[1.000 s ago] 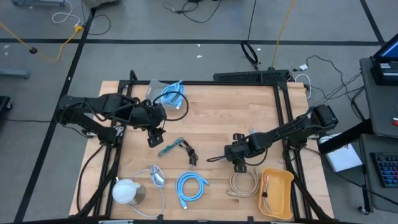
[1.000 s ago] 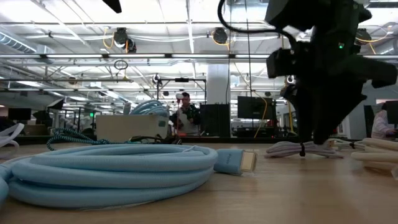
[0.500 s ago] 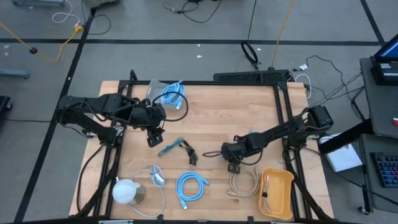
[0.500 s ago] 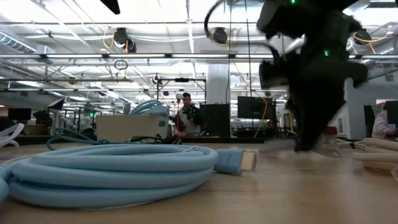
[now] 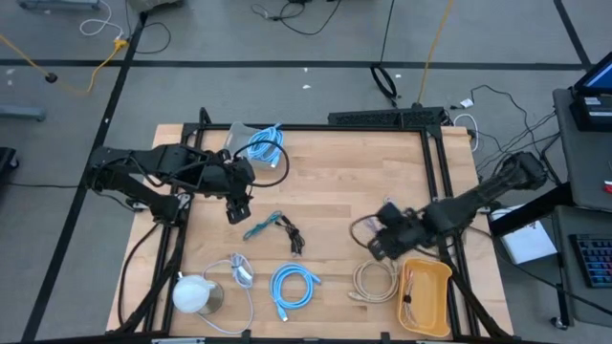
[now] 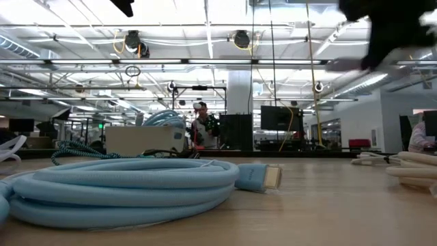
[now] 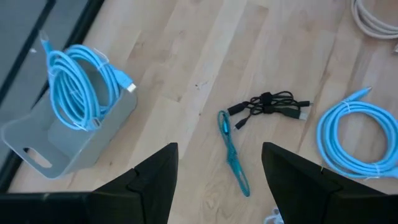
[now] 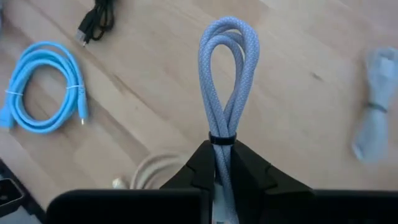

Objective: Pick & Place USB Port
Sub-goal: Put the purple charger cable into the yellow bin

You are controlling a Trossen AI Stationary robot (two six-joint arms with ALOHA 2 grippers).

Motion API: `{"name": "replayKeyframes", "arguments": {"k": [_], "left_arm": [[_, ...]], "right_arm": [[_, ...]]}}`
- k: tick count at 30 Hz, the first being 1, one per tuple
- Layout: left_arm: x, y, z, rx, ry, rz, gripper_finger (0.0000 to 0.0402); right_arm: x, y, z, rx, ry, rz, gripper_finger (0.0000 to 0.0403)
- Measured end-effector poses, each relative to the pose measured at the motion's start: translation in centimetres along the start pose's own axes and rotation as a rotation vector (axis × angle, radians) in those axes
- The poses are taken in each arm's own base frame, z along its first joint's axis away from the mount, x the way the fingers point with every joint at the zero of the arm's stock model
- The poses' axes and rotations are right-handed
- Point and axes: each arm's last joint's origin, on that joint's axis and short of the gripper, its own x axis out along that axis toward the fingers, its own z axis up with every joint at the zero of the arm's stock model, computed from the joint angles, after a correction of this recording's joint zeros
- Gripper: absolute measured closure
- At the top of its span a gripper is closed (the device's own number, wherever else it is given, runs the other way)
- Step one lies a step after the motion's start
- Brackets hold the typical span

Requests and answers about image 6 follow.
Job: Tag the long ceiling light bar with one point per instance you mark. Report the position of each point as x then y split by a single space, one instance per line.
218 61

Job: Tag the black wall television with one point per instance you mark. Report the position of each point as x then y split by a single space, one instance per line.
280 118

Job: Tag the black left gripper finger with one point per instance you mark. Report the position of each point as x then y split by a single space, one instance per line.
124 7

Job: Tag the red box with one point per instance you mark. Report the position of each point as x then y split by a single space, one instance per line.
358 143

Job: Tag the black desk monitor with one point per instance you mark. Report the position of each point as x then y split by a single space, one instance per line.
20 125

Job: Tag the black aluminium table frame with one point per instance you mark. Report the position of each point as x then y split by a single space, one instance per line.
307 153

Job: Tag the white plastic storage bin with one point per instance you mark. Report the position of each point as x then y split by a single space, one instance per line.
136 140

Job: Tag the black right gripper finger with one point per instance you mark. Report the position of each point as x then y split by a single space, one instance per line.
377 54

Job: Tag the white building column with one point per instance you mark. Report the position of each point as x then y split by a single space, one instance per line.
239 92

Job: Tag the black tall cabinet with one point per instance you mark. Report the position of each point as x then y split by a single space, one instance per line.
235 133

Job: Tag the black camera rig frame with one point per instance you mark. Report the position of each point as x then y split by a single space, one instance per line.
199 87

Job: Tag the person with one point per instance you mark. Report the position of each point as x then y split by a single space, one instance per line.
205 130
418 136

